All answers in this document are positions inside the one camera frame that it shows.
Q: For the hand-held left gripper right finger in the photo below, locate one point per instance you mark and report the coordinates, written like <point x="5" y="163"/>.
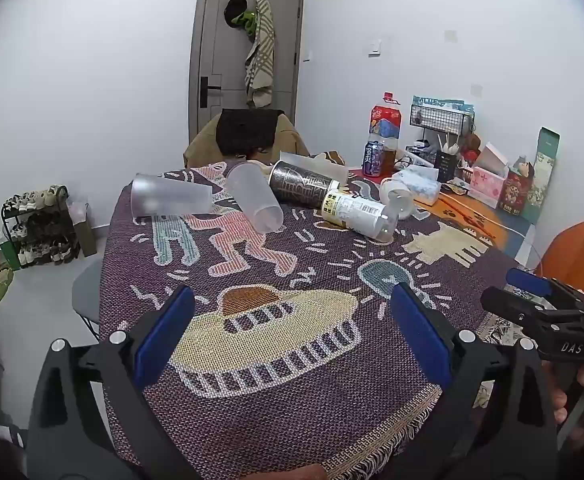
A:
<point x="419" y="335"/>

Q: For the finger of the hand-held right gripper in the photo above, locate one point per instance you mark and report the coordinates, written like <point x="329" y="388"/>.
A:
<point x="509" y="307"/>
<point x="527" y="281"/>

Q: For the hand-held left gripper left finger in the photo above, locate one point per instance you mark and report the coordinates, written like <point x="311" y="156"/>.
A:
<point x="164" y="335"/>

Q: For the frosted plastic cup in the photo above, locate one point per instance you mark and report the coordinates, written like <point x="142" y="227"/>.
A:
<point x="169" y="197"/>
<point x="254" y="197"/>

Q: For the small clear plastic cup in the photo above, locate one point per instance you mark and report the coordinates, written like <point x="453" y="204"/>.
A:
<point x="397" y="199"/>

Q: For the white labelled plastic cup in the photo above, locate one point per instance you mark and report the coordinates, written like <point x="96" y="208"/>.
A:
<point x="354" y="211"/>

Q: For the dark patterned cup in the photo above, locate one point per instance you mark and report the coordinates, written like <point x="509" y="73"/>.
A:
<point x="299" y="185"/>

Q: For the orange chair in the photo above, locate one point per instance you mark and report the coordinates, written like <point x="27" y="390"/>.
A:
<point x="569" y="255"/>

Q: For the orange table mat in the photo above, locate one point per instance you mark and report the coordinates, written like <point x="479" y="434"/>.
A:
<point x="471" y="222"/>

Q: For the red gift box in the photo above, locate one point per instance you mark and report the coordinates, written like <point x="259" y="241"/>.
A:
<point x="514" y="194"/>

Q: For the grey stool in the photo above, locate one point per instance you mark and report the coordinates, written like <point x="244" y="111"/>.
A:
<point x="86" y="290"/>

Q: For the pink floral box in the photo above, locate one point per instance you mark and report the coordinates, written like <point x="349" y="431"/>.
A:
<point x="486" y="184"/>

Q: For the tall green box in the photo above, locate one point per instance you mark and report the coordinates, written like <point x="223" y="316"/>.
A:
<point x="544" y="175"/>

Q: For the brown paper bag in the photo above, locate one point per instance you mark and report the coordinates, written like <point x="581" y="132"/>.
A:
<point x="84" y="235"/>

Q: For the printed blanket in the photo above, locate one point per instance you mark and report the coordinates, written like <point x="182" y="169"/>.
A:
<point x="292" y="360"/>

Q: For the black utensil holder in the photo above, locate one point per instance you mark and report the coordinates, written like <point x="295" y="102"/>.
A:
<point x="445" y="162"/>

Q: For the blue tissue box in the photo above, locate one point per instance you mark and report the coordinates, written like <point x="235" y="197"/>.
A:
<point x="416" y="182"/>

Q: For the black shoe rack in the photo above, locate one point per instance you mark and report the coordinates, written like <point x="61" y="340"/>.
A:
<point x="39" y="227"/>

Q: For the green paper bag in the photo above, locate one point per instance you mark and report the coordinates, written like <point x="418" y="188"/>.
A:
<point x="8" y="255"/>

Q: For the blue drink can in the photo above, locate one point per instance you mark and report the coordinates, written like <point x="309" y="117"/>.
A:
<point x="372" y="159"/>

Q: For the brown chair with black cloth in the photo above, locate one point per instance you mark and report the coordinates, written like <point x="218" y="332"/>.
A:
<point x="202" y="145"/>

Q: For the red labelled oil bottle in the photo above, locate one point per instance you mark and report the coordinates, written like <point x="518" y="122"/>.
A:
<point x="385" y="125"/>

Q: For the black garment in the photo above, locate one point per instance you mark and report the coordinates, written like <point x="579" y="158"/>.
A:
<point x="249" y="130"/>

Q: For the black door lock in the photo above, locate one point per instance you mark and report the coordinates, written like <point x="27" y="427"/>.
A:
<point x="204" y="91"/>

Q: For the grey door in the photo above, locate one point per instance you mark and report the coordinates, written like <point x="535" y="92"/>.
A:
<point x="222" y="60"/>

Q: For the plaid scarf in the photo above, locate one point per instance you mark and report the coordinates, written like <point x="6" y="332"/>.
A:
<point x="261" y="55"/>

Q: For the green cloth item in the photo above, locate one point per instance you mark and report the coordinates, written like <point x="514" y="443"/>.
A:
<point x="249" y="20"/>

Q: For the black cap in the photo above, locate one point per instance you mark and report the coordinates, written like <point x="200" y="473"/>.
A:
<point x="233" y="11"/>

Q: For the white light switch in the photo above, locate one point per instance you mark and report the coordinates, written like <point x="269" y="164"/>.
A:
<point x="374" y="46"/>

